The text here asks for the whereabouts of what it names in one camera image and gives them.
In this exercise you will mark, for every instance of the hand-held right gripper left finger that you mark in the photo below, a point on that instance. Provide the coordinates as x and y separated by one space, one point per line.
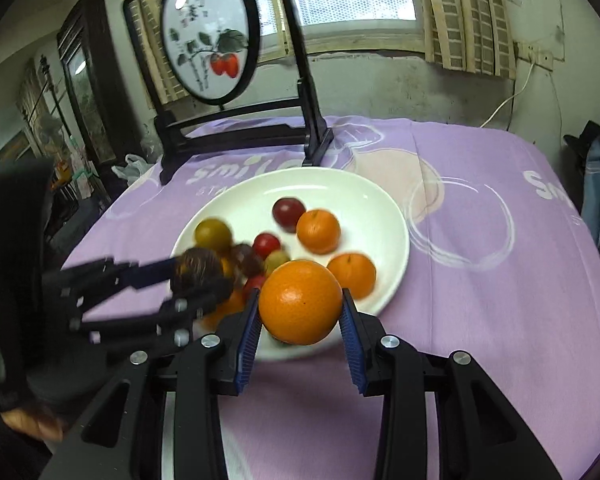
247 345

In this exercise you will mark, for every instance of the white round plate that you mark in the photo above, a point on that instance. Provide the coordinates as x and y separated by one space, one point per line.
375 220

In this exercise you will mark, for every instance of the cluttered shelf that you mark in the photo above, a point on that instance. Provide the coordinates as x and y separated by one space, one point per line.
77 175

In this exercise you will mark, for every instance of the dark brown wrinkled fruit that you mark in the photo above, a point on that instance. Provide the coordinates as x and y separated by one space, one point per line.
194 270

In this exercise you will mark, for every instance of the dark red plum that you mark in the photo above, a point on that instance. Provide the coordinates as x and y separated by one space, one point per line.
287 212

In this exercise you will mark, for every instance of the small yellow round fruit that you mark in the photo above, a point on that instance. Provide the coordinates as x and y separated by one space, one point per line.
277 260

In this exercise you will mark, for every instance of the dark wooden cabinet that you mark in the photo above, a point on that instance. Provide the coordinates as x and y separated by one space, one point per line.
87 85

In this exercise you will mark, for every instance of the red cherry tomato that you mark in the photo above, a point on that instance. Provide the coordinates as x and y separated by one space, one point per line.
266 243
254 285

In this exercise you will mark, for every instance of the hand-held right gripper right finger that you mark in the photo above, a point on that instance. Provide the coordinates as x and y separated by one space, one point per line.
352 350

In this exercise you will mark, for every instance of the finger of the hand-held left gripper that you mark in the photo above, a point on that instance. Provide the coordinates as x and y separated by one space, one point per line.
179 306
129 272

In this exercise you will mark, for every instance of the orange mandarin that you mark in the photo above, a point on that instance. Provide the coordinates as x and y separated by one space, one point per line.
352 274
300 302
319 231

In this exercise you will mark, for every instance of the wall power socket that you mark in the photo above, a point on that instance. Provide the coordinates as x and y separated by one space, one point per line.
535 54

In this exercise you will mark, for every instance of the white plastic bag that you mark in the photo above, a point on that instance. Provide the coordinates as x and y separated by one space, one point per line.
132 167

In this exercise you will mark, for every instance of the purple printed blanket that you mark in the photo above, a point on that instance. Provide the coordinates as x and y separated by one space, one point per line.
480 310

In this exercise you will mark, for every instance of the dark brown round fruit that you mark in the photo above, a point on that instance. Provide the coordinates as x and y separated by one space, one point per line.
245 259

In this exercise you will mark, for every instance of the black bag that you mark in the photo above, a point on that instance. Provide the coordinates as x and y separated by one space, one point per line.
587 135

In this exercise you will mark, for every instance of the person's left hand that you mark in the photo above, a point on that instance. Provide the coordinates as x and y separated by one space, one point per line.
34 422

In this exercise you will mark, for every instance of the round painted screen on stand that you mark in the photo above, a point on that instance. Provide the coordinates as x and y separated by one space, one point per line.
204 35

